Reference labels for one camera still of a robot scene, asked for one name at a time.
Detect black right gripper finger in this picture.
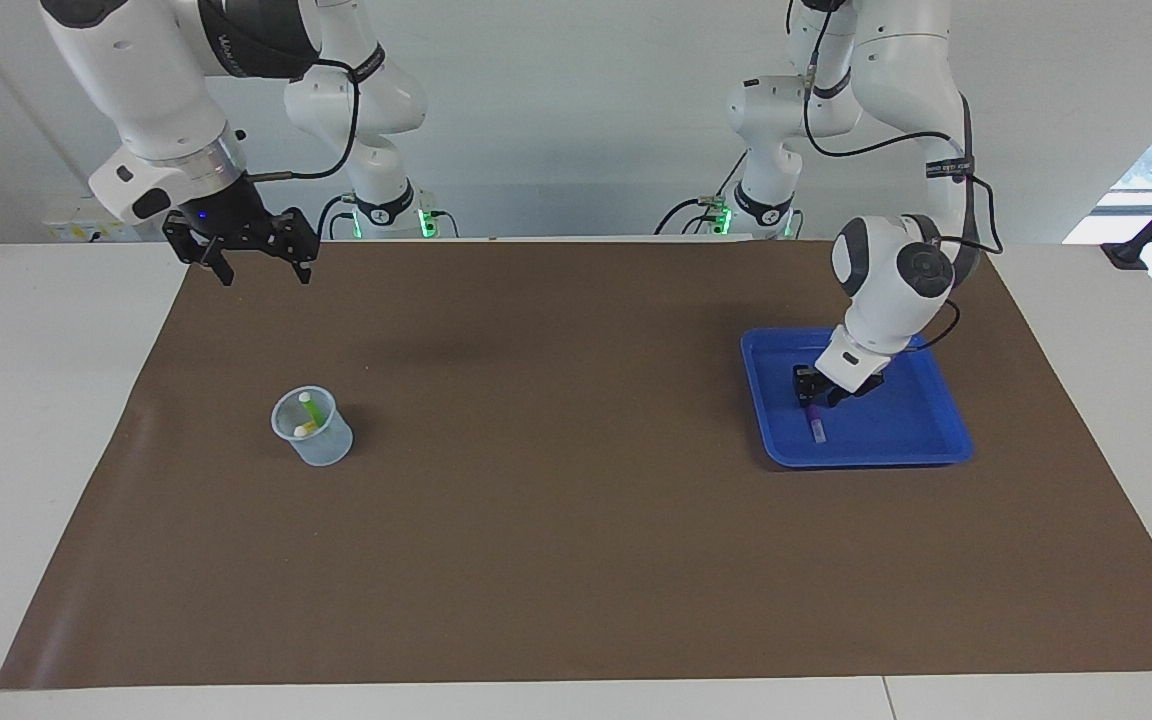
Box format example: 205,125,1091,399
163,212,235,288
248,208,320,284

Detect blue plastic tray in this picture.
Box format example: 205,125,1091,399
740,326,974,469

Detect translucent plastic cup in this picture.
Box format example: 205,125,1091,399
270,385,354,467

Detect brown paper table mat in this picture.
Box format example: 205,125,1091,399
0,240,1152,691

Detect black right base cables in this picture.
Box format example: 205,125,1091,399
314,193,459,241

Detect black base cables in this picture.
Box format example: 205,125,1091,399
314,193,459,241
654,155,749,237

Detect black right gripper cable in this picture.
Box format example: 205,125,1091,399
236,55,362,183

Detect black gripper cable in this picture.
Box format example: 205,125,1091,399
801,0,1004,351
236,55,362,183

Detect white wall socket box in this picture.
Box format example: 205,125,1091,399
43,195,152,243

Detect black left base cables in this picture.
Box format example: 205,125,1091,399
654,155,749,237

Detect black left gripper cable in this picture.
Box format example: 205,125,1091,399
801,0,1004,351

